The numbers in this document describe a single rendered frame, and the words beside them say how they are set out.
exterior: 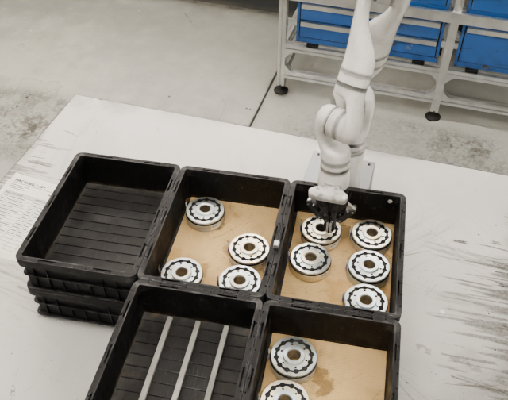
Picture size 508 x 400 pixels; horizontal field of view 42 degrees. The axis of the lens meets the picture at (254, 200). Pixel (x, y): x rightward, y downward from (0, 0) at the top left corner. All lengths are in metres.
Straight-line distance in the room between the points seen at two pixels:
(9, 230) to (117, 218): 0.37
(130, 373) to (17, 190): 0.86
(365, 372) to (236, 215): 0.56
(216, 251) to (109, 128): 0.79
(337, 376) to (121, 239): 0.67
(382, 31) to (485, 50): 1.92
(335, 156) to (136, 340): 0.61
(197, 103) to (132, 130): 1.33
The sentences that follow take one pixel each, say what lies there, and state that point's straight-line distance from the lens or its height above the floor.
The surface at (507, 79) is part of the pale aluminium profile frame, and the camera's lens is 3.45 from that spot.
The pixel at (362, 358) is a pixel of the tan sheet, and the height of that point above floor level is 0.83.
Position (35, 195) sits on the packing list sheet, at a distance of 2.12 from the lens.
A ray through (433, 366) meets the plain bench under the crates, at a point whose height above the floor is 0.70.
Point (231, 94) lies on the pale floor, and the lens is 3.66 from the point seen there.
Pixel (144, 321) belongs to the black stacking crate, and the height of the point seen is 0.83.
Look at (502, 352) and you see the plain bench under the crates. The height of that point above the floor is 0.70.
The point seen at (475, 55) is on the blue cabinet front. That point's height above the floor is 0.40.
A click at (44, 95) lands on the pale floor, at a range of 3.82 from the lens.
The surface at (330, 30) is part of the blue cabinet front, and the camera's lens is 3.41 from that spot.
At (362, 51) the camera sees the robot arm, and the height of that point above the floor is 1.37.
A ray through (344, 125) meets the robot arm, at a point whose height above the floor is 1.23.
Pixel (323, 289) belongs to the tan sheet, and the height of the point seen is 0.83.
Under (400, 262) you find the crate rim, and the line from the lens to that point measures 1.57.
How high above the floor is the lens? 2.10
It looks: 44 degrees down
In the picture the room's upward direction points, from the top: straight up
